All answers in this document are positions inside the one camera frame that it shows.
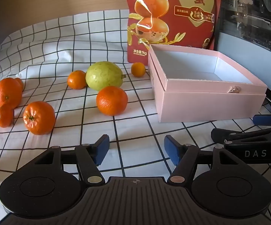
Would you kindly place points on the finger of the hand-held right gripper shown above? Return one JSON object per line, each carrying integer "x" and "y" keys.
{"x": 265, "y": 120}
{"x": 219, "y": 134}

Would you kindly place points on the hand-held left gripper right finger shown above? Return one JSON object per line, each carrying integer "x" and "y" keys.
{"x": 171, "y": 148}

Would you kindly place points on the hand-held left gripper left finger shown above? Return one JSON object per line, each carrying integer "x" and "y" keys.
{"x": 102, "y": 150}

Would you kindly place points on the pink cardboard box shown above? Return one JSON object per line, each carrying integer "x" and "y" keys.
{"x": 196, "y": 107}

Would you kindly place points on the green guava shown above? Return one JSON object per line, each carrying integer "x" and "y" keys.
{"x": 103, "y": 75}

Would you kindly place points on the tiny round tangerine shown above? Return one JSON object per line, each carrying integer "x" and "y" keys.
{"x": 138, "y": 69}

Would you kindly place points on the large orange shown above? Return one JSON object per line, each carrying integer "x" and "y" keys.
{"x": 7, "y": 92}

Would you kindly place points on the white black checked cloth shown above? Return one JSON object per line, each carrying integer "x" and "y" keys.
{"x": 79, "y": 126}

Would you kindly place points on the printed computer hardware box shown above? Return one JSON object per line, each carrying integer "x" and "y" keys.
{"x": 255, "y": 16}

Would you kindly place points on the red snack bag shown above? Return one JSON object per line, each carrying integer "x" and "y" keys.
{"x": 196, "y": 28}

